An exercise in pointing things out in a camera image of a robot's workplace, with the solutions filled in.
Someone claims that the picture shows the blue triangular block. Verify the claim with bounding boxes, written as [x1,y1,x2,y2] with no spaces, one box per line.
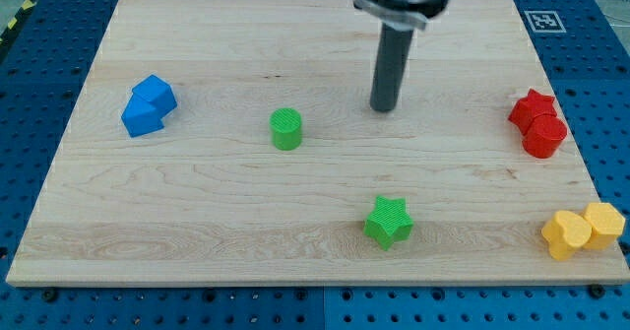
[121,95,163,138]

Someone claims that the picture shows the blue cube block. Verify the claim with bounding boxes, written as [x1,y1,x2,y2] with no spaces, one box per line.
[132,74,177,116]

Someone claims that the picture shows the wooden board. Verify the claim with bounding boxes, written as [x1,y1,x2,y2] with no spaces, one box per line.
[7,0,629,288]

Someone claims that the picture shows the red cylinder block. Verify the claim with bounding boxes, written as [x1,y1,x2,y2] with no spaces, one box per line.
[522,115,568,159]

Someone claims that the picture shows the white fiducial marker tag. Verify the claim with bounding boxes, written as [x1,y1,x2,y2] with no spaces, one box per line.
[524,10,566,33]

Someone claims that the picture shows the red star block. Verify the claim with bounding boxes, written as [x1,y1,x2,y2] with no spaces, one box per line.
[508,89,557,136]

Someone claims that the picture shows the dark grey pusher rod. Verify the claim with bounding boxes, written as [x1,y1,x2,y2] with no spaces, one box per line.
[370,23,413,112]

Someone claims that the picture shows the yellow hexagon block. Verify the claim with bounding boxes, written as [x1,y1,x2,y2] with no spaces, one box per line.
[581,202,626,250]

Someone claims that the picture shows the yellow heart block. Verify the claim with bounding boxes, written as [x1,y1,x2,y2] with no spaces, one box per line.
[541,210,592,261]

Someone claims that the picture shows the green star block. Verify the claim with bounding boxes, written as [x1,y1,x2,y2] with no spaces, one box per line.
[363,195,414,251]

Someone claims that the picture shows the green cylinder block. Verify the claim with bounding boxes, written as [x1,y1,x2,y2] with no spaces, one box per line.
[269,107,302,151]

